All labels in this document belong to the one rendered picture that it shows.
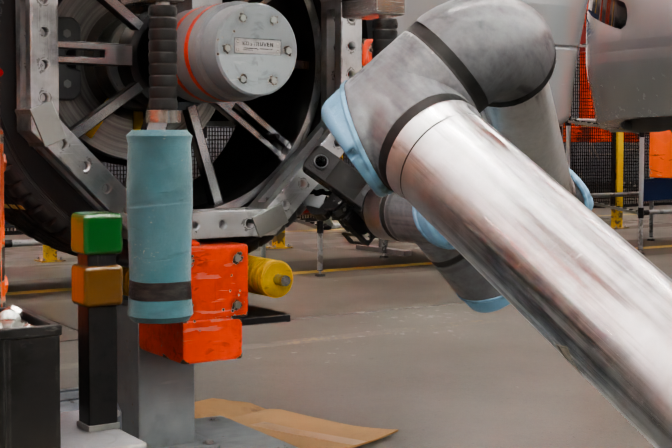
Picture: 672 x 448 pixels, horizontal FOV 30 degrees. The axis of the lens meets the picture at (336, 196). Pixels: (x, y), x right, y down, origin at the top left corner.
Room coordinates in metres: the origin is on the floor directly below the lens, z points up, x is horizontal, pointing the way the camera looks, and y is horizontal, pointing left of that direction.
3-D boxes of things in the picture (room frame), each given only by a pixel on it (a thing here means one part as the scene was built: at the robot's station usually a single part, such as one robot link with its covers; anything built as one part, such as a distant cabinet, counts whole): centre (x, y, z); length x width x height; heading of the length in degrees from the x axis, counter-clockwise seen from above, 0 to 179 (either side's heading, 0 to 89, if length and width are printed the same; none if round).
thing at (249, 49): (1.81, 0.16, 0.85); 0.21 x 0.14 x 0.14; 33
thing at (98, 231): (1.21, 0.23, 0.64); 0.04 x 0.04 x 0.04; 33
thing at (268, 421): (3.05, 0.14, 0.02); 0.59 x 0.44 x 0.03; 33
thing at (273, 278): (2.02, 0.16, 0.51); 0.29 x 0.06 x 0.06; 33
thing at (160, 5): (1.58, 0.22, 0.83); 0.04 x 0.04 x 0.16
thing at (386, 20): (1.76, -0.07, 0.83); 0.04 x 0.04 x 0.16
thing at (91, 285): (1.21, 0.23, 0.59); 0.04 x 0.04 x 0.04; 33
